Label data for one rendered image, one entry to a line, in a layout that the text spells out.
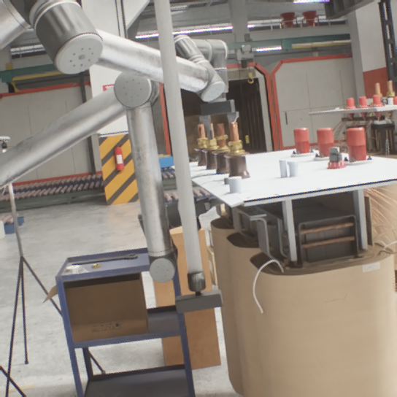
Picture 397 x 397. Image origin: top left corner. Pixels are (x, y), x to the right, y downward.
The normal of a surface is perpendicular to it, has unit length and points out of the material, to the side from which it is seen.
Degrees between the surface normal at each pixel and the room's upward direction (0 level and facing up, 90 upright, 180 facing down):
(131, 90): 93
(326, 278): 90
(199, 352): 90
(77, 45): 137
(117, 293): 90
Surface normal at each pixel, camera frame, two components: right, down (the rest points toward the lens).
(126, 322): 0.08, 0.11
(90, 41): 0.59, 0.70
